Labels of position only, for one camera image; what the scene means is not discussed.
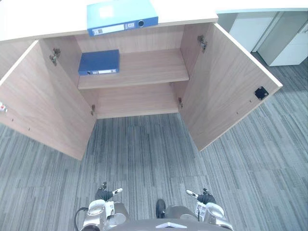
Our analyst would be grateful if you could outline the white drawer pedestal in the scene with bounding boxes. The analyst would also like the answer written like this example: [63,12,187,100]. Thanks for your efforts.
[251,11,308,67]

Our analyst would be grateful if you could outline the dark robot foot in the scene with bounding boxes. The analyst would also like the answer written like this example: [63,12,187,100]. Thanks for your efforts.
[155,199,167,218]

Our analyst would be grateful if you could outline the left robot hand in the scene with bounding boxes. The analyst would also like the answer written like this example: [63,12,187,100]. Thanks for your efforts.
[94,181,124,202]

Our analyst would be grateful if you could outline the dark blue folder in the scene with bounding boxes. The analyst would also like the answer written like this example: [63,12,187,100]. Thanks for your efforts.
[78,49,120,77]

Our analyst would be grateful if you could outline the wooden office cabinet white top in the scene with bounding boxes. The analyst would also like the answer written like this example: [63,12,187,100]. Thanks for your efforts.
[0,0,219,120]

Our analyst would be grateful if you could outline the wooden cabinet shelf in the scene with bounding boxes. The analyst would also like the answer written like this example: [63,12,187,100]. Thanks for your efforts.
[77,48,191,90]

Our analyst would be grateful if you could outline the wooden cabinet door black lock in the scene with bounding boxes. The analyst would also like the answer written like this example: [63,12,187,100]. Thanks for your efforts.
[179,22,283,153]

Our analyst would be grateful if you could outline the wooden cabinet door with latch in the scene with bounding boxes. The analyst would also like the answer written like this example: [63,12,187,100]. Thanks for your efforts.
[0,39,99,161]

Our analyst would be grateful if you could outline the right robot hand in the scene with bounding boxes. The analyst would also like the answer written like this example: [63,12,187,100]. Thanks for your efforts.
[185,188,217,205]

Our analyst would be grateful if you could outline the silver robot body and legs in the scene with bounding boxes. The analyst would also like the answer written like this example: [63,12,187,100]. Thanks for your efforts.
[105,202,232,231]

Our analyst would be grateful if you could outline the light blue lever arch folder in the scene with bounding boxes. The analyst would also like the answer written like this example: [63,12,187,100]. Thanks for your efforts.
[86,0,159,38]

